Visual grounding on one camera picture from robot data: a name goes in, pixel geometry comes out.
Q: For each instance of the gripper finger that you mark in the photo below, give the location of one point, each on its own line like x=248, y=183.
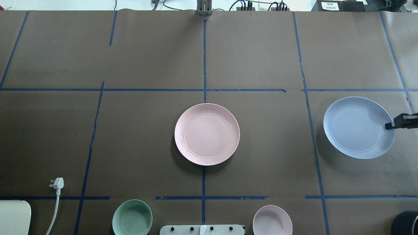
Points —
x=402, y=121

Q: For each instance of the blue plate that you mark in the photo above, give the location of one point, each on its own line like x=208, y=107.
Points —
x=356, y=127

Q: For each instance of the pink plate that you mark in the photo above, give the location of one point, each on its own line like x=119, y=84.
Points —
x=207, y=134

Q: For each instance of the dark blue saucepan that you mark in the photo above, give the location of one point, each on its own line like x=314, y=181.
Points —
x=406, y=223

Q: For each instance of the pink bowl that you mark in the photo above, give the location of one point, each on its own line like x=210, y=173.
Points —
x=272, y=220

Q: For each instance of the green bowl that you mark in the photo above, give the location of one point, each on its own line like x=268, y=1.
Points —
x=133, y=217

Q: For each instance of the cream toaster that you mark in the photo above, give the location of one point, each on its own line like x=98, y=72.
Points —
x=15, y=217

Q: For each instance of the metal camera mount clamp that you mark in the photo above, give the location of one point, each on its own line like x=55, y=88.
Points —
x=204, y=7

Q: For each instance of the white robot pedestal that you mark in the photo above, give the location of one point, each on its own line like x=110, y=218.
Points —
x=232, y=229

